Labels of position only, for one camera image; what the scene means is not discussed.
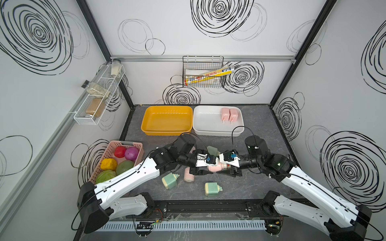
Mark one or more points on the purple toy fruit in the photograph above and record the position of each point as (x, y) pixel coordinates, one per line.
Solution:
(131, 153)

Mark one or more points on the glass jar on shelf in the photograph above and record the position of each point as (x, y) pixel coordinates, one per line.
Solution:
(115, 67)

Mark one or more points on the black wire wall basket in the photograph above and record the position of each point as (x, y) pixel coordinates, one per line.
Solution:
(195, 68)

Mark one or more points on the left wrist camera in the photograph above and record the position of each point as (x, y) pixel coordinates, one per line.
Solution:
(205, 160)

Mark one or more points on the green sharpener bottom centre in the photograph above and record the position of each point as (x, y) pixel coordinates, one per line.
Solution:
(212, 189)

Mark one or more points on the pink sharpener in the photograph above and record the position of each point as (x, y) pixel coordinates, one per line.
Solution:
(217, 168)
(188, 177)
(225, 114)
(233, 115)

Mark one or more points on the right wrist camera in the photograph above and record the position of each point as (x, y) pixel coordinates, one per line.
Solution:
(230, 158)

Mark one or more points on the white wire wall shelf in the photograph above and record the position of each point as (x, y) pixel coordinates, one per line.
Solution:
(113, 102)

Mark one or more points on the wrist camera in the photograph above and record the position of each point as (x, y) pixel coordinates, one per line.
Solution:
(230, 158)
(205, 160)

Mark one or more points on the yellow toothpaste box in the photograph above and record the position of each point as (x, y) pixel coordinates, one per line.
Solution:
(209, 75)

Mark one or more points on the yellow plastic tray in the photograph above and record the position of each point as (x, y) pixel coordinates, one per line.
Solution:
(167, 120)

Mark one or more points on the green toy cabbage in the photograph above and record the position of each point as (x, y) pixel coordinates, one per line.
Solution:
(105, 176)

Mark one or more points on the yellow toy pepper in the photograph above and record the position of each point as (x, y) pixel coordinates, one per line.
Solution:
(108, 164)

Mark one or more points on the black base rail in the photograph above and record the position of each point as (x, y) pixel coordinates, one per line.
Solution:
(253, 207)

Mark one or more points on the red toy fruit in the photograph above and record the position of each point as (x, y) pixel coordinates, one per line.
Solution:
(120, 152)

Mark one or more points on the green sharpener bottom left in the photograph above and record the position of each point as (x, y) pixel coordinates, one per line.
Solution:
(170, 180)

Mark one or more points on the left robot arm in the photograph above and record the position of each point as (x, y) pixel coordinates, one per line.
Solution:
(99, 203)

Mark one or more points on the white plastic tray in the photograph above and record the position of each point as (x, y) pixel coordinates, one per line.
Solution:
(207, 122)

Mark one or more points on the clear bottle on shelf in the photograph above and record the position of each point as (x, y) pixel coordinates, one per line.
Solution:
(95, 89)

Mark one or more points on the pink plastic basket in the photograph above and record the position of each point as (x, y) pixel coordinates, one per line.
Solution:
(109, 153)

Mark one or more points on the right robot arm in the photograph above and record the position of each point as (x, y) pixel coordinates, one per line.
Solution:
(338, 218)

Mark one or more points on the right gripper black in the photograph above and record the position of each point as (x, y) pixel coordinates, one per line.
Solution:
(229, 171)

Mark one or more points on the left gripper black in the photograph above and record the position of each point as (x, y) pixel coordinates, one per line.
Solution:
(196, 170)

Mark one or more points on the white slotted cable duct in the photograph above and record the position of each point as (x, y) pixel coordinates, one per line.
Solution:
(239, 225)

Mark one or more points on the green sharpener round centre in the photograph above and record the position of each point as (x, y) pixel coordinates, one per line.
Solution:
(213, 151)

